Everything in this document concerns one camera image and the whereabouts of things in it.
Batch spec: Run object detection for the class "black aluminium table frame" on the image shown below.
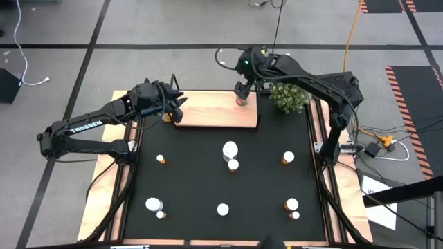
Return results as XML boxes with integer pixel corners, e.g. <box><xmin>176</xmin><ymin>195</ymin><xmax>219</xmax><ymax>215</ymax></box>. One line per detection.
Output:
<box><xmin>82</xmin><ymin>89</ymin><xmax>373</xmax><ymax>249</ymax></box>

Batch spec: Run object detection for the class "large white aspirin bottle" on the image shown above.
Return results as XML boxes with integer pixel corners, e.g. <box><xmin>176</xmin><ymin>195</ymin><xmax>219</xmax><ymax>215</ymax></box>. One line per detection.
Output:
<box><xmin>221</xmin><ymin>140</ymin><xmax>239</xmax><ymax>163</ymax></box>

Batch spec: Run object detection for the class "black hazard-striped floor mat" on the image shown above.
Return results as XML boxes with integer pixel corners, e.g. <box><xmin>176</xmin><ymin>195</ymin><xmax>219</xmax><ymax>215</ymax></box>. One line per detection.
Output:
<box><xmin>359</xmin><ymin>0</ymin><xmax>406</xmax><ymax>14</ymax></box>
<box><xmin>405</xmin><ymin>0</ymin><xmax>443</xmax><ymax>13</ymax></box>
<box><xmin>385</xmin><ymin>65</ymin><xmax>443</xmax><ymax>181</ymax></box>

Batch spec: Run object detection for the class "black power adapter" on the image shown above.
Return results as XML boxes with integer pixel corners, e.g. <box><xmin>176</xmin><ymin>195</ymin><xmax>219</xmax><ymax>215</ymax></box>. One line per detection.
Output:
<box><xmin>365</xmin><ymin>141</ymin><xmax>381</xmax><ymax>158</ymax></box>

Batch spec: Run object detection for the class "white adapter cable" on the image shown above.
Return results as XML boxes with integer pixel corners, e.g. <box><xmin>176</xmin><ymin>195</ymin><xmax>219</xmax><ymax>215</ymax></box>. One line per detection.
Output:
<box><xmin>375</xmin><ymin>140</ymin><xmax>410</xmax><ymax>163</ymax></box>

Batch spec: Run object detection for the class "white floor cable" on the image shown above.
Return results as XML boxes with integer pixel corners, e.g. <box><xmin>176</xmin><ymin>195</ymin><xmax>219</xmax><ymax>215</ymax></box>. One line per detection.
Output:
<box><xmin>12</xmin><ymin>0</ymin><xmax>51</xmax><ymax>86</ymax></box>

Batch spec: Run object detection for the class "green potted plant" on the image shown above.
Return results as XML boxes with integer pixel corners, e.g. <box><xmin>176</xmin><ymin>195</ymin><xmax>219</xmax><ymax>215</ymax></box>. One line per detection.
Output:
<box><xmin>269</xmin><ymin>82</ymin><xmax>312</xmax><ymax>115</ymax></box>

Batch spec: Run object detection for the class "black floor box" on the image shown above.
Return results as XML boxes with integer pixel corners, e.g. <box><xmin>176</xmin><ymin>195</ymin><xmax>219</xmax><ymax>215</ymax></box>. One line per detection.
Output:
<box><xmin>0</xmin><ymin>68</ymin><xmax>22</xmax><ymax>105</ymax></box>

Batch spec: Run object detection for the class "large white medicine bottle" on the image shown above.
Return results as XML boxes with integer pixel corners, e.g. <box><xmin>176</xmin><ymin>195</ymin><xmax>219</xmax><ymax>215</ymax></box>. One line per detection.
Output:
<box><xmin>145</xmin><ymin>196</ymin><xmax>164</xmax><ymax>212</ymax></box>

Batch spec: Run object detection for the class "black bar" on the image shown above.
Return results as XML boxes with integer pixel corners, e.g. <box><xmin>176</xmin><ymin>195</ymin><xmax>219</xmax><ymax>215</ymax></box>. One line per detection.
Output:
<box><xmin>362</xmin><ymin>176</ymin><xmax>443</xmax><ymax>208</ymax></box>

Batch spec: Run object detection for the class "black table mat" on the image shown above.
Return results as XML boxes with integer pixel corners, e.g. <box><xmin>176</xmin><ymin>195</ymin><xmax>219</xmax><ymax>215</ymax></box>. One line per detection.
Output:
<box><xmin>123</xmin><ymin>92</ymin><xmax>328</xmax><ymax>243</ymax></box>

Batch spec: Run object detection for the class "white paper sheet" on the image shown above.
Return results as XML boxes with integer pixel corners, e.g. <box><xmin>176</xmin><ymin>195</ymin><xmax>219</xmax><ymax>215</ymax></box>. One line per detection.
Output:
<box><xmin>361</xmin><ymin>174</ymin><xmax>398</xmax><ymax>232</ymax></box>

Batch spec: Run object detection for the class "yellow extension cord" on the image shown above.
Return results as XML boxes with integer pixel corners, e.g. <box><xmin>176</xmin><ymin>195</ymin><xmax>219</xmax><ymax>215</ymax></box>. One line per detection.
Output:
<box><xmin>342</xmin><ymin>0</ymin><xmax>385</xmax><ymax>139</ymax></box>

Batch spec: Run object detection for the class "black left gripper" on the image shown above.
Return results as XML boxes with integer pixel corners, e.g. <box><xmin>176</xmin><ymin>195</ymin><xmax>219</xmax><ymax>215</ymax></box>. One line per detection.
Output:
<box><xmin>130</xmin><ymin>79</ymin><xmax>189</xmax><ymax>124</ymax></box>

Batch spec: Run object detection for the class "yellow power plug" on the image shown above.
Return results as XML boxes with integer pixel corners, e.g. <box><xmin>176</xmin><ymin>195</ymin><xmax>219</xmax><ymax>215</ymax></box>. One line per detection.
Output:
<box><xmin>379</xmin><ymin>134</ymin><xmax>395</xmax><ymax>148</ymax></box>

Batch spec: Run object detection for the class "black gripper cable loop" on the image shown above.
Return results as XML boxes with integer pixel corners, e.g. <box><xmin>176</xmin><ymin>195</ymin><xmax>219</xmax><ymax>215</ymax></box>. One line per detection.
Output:
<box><xmin>214</xmin><ymin>46</ymin><xmax>243</xmax><ymax>72</ymax></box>

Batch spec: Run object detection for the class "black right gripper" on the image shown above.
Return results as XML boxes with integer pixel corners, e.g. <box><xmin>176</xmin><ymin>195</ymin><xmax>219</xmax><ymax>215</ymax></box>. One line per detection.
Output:
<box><xmin>234</xmin><ymin>47</ymin><xmax>269</xmax><ymax>100</ymax></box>

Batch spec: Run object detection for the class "black hanging cable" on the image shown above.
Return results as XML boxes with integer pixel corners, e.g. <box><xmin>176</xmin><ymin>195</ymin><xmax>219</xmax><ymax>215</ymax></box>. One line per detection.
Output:
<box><xmin>271</xmin><ymin>0</ymin><xmax>284</xmax><ymax>55</ymax></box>

